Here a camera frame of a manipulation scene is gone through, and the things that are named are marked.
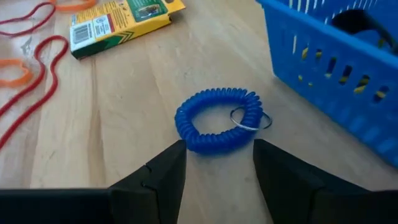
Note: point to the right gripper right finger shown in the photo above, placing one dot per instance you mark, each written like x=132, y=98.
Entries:
x=286, y=193

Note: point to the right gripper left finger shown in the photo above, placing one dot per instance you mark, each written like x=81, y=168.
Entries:
x=155, y=193

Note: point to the blue plastic basket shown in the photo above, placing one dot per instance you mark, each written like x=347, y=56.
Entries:
x=342, y=102

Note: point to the dark red rubber band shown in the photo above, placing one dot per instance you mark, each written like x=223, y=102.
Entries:
x=57, y=84
x=46, y=20

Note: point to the orange rubber band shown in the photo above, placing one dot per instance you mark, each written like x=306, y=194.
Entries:
x=74, y=8
x=30, y=74

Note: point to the yellow crayon box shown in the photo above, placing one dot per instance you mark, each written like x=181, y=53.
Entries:
x=124, y=28

